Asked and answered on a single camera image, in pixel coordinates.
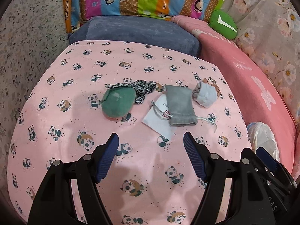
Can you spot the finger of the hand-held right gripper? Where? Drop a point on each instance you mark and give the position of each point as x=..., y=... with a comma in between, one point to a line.
x=250, y=155
x=267, y=159

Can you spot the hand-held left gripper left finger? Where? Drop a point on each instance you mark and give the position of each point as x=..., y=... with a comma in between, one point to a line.
x=106, y=161

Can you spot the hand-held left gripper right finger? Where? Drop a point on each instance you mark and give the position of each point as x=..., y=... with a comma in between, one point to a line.
x=194, y=159

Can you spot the waste bin with white liner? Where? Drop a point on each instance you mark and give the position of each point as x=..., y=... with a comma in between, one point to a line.
x=262, y=133

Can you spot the white card tag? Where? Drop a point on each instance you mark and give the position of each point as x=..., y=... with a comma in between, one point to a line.
x=157, y=121

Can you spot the green pouch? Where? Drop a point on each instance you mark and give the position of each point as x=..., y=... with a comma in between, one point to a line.
x=117, y=103

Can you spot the small light blue sock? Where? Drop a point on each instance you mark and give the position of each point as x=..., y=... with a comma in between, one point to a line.
x=206, y=96

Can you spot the brown floral scrunchie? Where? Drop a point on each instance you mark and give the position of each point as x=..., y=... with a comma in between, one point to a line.
x=216, y=88

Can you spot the black white leopard cloth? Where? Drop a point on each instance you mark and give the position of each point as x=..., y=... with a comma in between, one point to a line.
x=143, y=89

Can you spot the pink panda print cloth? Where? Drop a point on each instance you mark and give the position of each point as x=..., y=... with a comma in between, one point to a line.
x=70, y=98

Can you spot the pink blanket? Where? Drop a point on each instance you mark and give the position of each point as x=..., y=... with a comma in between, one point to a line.
x=234, y=58

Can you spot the floral bed sheet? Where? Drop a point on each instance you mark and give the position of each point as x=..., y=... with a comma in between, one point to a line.
x=269, y=28

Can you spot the green plush cushion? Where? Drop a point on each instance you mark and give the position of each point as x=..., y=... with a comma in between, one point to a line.
x=220, y=27

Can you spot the blue-grey cushion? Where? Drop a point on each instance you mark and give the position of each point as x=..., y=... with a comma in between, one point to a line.
x=131, y=28

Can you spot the colourful monkey print pillow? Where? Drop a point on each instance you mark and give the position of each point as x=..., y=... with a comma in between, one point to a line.
x=140, y=0

